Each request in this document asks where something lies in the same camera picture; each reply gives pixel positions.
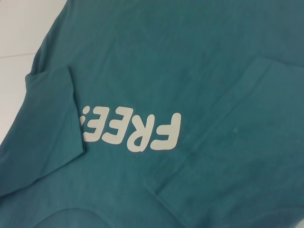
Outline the teal t-shirt with FREE print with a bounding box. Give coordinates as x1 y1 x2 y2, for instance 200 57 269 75
0 0 304 228

